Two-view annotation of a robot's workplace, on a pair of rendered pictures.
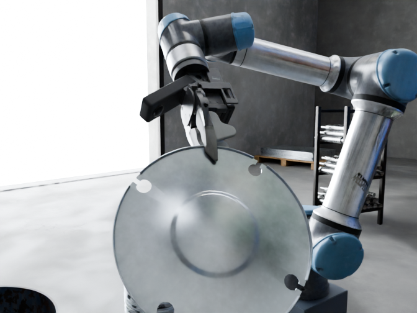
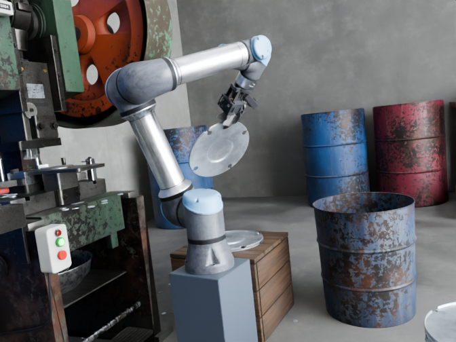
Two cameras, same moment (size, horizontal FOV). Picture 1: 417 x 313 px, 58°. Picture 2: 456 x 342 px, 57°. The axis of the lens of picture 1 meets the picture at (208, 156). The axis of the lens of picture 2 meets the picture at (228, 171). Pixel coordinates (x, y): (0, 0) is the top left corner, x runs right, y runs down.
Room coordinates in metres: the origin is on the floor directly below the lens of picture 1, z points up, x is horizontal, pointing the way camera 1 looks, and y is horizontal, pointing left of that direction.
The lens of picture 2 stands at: (2.19, -0.62, 0.88)
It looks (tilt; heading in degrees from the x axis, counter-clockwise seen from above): 7 degrees down; 159
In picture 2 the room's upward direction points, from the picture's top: 6 degrees counter-clockwise
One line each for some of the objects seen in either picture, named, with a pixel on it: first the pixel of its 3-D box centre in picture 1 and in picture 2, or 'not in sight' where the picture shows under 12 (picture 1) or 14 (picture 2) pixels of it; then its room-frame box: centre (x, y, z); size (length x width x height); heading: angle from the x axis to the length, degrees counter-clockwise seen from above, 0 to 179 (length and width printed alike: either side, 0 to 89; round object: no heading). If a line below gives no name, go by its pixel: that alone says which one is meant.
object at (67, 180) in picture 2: not in sight; (68, 184); (0.57, -0.62, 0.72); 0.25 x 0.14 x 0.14; 44
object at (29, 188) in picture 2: not in sight; (33, 185); (0.44, -0.75, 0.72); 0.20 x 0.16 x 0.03; 134
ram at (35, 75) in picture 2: not in sight; (28, 100); (0.47, -0.71, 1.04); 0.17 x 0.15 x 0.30; 44
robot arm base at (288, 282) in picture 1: (301, 269); (207, 250); (1.00, -0.26, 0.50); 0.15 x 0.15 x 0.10
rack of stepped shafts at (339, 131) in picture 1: (348, 164); not in sight; (3.06, -1.14, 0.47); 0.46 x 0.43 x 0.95; 24
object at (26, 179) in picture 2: not in sight; (33, 175); (0.45, -0.74, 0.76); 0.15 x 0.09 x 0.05; 134
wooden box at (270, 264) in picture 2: not in sight; (235, 279); (0.49, 0.01, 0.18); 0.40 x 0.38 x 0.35; 40
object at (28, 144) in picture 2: not in sight; (27, 148); (0.44, -0.75, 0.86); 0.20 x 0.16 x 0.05; 134
